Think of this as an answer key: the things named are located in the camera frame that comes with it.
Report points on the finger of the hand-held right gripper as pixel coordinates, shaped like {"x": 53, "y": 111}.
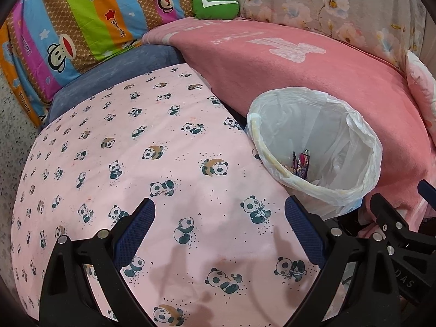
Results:
{"x": 388, "y": 214}
{"x": 428, "y": 192}

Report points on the green round cushion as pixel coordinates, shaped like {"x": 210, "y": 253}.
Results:
{"x": 214, "y": 5}

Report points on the pink pillow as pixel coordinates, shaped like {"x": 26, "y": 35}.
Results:
{"x": 422, "y": 81}

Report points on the colourful striped monkey pillow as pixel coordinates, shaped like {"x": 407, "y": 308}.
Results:
{"x": 85, "y": 13}

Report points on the waste bin with white liner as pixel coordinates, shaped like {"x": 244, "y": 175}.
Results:
{"x": 340, "y": 136}

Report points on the pink panda print tablecloth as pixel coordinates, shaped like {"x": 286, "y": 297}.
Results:
{"x": 170, "y": 143}

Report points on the pink fleece blanket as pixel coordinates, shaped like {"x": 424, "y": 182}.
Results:
{"x": 272, "y": 68}

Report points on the blue-grey cushion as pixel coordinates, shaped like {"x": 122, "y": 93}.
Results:
{"x": 112, "y": 71}

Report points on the colourful patterned cloth bundle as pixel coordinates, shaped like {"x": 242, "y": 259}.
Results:
{"x": 303, "y": 165}

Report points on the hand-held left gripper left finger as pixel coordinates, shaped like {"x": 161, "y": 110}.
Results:
{"x": 136, "y": 226}

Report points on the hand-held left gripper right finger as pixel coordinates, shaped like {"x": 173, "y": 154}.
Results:
{"x": 303, "y": 228}

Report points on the floral beige pillow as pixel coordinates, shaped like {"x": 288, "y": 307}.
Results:
{"x": 340, "y": 6}

